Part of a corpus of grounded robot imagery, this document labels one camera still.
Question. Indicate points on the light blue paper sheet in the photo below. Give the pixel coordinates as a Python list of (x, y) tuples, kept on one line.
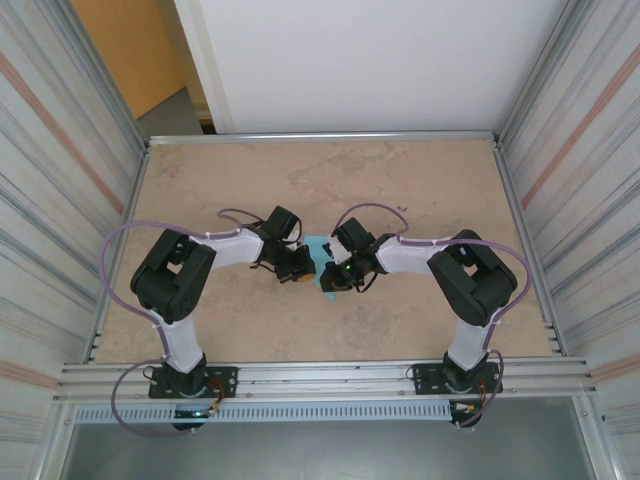
[(316, 247)]

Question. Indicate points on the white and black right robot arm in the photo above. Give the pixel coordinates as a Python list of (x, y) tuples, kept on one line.
[(405, 257)]

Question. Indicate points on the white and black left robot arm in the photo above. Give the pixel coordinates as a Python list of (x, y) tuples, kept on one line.
[(235, 252)]

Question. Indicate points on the grey metal sheet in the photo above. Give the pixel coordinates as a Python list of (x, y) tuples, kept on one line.
[(325, 450)]

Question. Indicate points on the small control board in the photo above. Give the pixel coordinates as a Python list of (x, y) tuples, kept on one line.
[(192, 417), (465, 412)]

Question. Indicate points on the striped translucent side panel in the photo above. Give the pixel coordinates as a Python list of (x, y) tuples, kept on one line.
[(600, 200), (40, 200)]

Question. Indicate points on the orange wooden door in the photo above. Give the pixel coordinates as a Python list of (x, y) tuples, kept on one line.
[(125, 50)]

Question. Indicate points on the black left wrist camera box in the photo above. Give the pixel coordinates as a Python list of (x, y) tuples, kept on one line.
[(282, 222)]

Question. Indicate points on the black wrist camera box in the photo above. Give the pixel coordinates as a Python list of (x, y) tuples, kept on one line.
[(282, 222), (352, 232)]

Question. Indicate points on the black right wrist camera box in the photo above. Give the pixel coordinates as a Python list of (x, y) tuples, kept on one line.
[(352, 232)]

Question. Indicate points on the wide aluminium mounting rail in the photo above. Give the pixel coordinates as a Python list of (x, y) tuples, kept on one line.
[(325, 385)]

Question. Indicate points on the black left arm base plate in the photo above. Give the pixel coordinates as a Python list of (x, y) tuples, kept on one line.
[(225, 380)]

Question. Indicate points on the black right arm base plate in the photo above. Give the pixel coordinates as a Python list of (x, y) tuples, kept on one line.
[(425, 377)]

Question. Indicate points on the long aluminium table edge rail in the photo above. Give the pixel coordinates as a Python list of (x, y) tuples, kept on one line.
[(325, 137)]

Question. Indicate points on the short aluminium table edge rail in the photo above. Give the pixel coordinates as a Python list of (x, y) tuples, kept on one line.
[(122, 240), (525, 240)]

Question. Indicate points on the white door frame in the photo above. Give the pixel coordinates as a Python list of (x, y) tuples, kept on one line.
[(205, 65)]

